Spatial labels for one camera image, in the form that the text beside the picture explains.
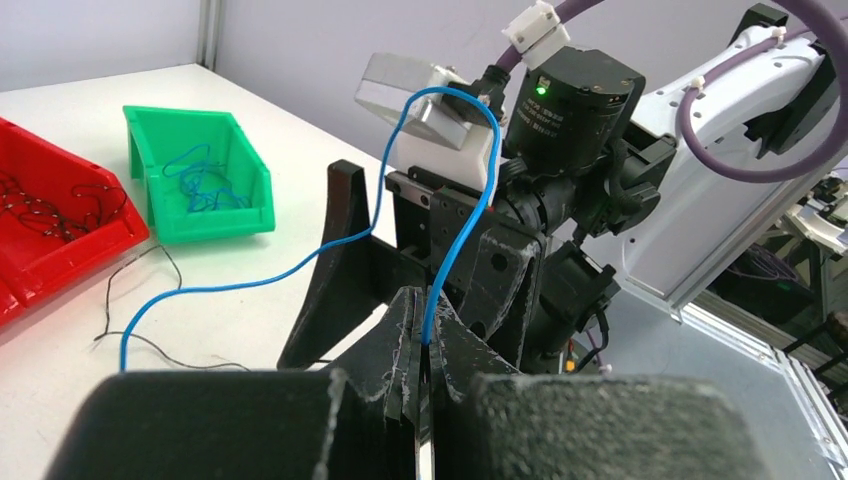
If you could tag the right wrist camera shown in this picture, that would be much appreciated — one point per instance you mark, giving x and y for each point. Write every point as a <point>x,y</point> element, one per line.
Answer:
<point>432,137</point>

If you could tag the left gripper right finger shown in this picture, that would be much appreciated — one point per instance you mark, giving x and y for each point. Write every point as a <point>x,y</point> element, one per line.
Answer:
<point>490,421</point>

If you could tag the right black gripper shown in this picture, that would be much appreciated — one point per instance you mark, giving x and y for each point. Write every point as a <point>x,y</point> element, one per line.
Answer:
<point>528,301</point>

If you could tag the green plastic bin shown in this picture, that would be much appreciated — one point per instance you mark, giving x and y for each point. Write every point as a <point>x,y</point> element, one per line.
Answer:
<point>201,177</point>

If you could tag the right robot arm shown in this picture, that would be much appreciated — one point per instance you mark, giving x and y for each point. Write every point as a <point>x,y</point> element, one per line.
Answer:
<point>662,176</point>

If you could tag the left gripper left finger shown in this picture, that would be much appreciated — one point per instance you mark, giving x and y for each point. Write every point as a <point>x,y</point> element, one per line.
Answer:
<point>352,419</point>

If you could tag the red plastic bin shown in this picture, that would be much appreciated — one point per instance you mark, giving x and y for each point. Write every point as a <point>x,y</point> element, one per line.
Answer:
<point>62,217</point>

